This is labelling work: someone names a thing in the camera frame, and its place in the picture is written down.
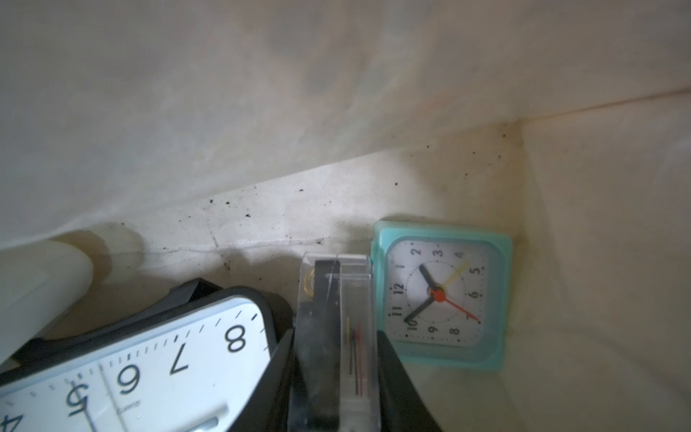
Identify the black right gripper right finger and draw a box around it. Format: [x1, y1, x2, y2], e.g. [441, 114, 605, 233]
[376, 330, 442, 432]

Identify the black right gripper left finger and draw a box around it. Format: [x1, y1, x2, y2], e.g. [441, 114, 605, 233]
[228, 329, 295, 432]

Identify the clear acrylic alarm clock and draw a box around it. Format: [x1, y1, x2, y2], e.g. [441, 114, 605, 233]
[288, 253, 381, 431]

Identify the beige canvas tote bag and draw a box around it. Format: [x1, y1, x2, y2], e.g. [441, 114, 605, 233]
[1, 1, 690, 431]

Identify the black square alarm clock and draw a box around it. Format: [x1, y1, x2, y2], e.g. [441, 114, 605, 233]
[1, 279, 293, 431]

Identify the mint green square alarm clock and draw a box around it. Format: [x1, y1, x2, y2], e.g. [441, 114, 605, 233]
[370, 221, 513, 371]

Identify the white round alarm clock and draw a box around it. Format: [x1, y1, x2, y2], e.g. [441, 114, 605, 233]
[1, 240, 94, 364]

